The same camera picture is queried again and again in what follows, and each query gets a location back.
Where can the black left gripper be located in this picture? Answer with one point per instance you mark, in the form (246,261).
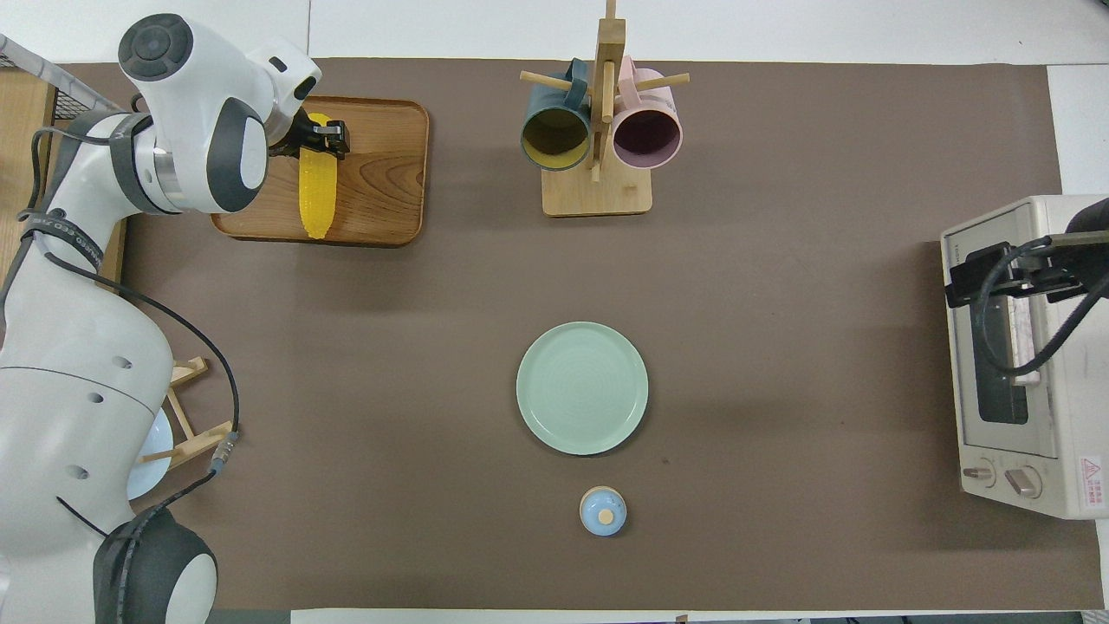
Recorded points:
(303,134)

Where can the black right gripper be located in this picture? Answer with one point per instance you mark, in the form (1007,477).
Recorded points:
(1031,264)

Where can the yellow corn cob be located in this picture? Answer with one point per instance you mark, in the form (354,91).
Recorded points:
(316,199)

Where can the oven door with window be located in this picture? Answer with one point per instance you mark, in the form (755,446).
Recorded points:
(1001,399)

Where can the pale green plate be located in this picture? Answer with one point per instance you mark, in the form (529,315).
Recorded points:
(582,388)

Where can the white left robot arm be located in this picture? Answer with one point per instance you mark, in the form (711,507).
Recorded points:
(69,364)

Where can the white toaster oven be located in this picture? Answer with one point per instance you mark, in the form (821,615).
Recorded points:
(1083,364)

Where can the wooden serving tray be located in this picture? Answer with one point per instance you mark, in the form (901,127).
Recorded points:
(381,191)

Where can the dark teal mug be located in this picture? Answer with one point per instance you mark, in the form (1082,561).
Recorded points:
(554,139)

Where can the brown table mat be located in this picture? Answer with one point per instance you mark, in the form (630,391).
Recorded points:
(780,347)

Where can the wooden mug rack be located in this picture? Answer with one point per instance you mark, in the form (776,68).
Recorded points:
(598,195)

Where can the pink mug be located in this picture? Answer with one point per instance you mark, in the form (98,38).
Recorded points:
(645,134)

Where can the wooden plate rack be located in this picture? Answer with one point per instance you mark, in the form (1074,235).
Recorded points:
(204,440)

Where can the light blue plate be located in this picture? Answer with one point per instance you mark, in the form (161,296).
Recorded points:
(152,459)

